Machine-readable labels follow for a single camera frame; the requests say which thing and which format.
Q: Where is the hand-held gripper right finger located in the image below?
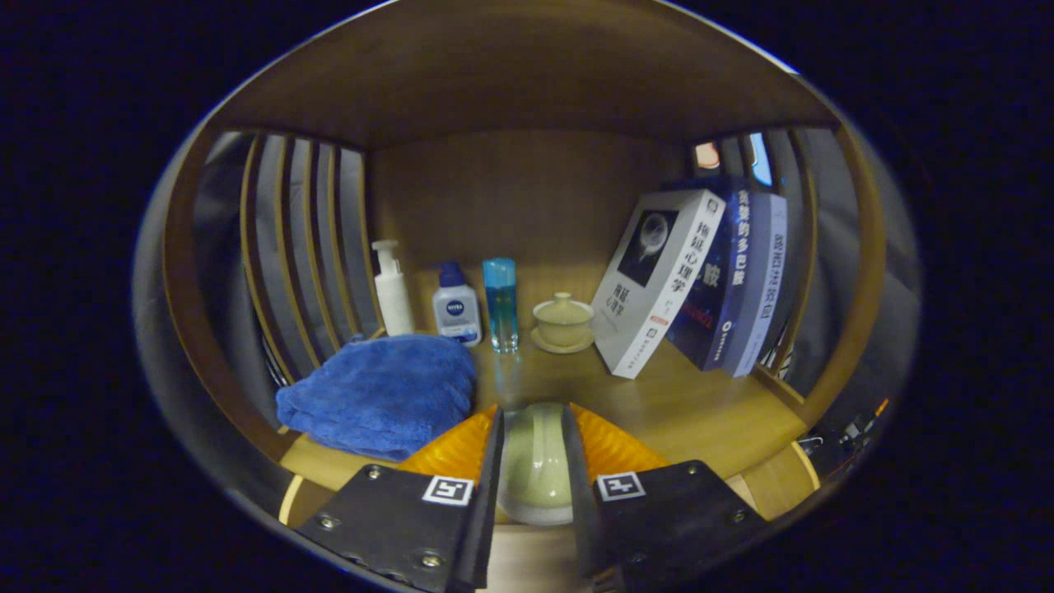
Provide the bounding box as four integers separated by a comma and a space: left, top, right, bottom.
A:
562, 402, 775, 593

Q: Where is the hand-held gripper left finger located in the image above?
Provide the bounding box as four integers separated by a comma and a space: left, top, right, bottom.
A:
292, 405, 505, 593

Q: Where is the green scrub brush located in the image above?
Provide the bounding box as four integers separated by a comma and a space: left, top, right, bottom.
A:
497, 402, 575, 526

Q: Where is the wooden countertop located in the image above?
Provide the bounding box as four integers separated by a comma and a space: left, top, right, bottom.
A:
280, 264, 812, 495

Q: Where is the wooden cabinet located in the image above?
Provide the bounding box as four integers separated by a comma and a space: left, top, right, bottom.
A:
161, 0, 890, 528

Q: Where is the folded blue towel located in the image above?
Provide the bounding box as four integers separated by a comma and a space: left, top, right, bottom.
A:
276, 334, 478, 462

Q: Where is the cream lidded teacup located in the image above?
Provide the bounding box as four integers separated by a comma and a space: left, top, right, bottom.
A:
531, 292, 596, 355

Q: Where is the white bottle with blue cap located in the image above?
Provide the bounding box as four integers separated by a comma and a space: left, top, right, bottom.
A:
432, 262, 483, 347

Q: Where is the clear blue bottle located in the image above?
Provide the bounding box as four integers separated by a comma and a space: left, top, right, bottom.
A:
483, 258, 520, 355

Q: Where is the white pump bottle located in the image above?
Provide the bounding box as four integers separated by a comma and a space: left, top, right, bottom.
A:
371, 240, 416, 337

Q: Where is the white book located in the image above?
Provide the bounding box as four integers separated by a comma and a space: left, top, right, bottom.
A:
591, 189, 727, 380

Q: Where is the dark blue book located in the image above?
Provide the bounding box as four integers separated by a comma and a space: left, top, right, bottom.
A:
663, 177, 752, 371

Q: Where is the dark equipment with orange parts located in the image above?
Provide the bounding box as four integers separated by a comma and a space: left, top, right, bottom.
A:
823, 398, 892, 454

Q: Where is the light blue book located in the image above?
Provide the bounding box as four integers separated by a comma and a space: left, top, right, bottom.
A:
725, 192, 789, 378

